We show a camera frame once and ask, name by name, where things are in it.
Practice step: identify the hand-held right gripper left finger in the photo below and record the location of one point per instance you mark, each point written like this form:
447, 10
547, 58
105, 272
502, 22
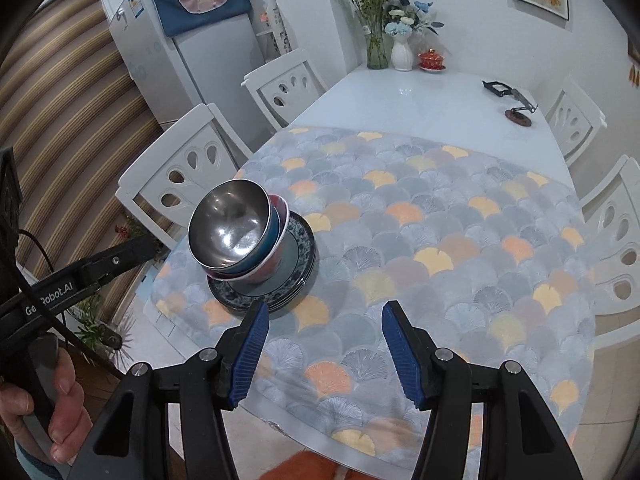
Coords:
250, 355

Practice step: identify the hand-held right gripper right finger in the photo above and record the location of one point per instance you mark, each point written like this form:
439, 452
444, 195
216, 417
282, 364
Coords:
400, 355

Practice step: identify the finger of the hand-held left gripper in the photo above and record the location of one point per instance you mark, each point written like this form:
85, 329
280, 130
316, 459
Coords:
120, 259

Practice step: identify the blue floral ceramic plate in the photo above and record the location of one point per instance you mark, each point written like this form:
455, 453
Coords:
295, 255
300, 296

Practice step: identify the pink patterned bowl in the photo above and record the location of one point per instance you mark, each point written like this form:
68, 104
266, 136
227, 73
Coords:
272, 261

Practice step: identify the blue steel-lined bowl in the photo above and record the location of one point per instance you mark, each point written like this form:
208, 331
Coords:
225, 225

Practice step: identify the red steel-lined bowl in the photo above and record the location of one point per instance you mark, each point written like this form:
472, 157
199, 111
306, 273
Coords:
283, 210

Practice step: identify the person's left hand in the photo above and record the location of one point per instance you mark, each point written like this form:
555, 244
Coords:
70, 400

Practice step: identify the red flowered plant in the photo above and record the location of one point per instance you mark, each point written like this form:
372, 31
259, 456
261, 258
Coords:
137, 232

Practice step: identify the potted green plant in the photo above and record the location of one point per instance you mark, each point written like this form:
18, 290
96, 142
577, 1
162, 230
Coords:
95, 325

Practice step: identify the white dining chair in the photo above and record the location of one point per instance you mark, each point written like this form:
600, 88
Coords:
285, 95
615, 240
575, 120
165, 160

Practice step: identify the fan-patterned table mat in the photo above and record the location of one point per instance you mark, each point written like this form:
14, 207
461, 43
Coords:
425, 240

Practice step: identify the orange fuzzy clothing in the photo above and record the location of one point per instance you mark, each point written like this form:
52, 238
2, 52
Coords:
310, 467

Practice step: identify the striped brown curtain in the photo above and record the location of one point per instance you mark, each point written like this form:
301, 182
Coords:
65, 135

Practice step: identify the silver refrigerator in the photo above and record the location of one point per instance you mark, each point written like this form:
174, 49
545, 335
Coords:
210, 70

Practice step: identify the stand with brown base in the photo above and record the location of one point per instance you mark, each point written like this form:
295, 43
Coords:
520, 116

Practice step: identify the white storage rack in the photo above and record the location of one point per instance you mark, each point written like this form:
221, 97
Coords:
275, 30

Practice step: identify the black phone holder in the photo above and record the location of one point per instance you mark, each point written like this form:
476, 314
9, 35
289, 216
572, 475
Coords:
497, 87

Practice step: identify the red lidded teacup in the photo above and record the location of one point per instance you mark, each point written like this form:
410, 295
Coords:
432, 60

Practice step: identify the white ceramic vase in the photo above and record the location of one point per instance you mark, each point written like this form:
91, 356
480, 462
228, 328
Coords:
402, 55

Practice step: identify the glass vase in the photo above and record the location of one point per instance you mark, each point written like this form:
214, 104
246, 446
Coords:
377, 52

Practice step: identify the blue and white flowers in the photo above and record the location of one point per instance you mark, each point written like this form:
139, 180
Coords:
407, 20

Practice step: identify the small framed picture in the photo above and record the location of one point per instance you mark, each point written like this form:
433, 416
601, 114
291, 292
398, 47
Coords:
635, 65

